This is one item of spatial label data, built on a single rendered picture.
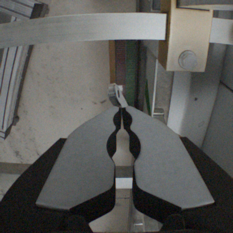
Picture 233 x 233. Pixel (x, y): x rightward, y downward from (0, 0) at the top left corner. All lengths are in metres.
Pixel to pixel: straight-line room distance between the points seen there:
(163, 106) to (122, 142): 0.97
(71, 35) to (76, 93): 0.99
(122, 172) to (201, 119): 0.34
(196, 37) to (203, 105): 0.36
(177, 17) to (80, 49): 0.93
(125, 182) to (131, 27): 0.25
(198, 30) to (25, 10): 0.81
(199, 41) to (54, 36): 0.17
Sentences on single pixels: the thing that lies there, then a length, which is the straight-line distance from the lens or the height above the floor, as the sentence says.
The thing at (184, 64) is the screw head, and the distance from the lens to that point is 0.22.
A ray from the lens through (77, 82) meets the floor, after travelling 1.17.
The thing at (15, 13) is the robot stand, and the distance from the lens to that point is 0.96.
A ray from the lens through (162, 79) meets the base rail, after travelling 0.40.
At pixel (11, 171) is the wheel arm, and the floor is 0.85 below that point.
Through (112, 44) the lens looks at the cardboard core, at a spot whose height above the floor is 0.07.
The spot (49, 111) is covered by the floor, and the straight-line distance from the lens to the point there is 1.32.
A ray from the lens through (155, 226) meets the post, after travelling 0.51.
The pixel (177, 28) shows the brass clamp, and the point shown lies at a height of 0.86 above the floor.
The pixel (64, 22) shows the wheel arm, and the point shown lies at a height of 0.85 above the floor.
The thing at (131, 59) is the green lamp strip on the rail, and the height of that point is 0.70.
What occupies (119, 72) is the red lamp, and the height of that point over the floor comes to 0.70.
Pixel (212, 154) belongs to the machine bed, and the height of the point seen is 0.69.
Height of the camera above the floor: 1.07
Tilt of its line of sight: 59 degrees down
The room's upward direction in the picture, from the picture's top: 179 degrees counter-clockwise
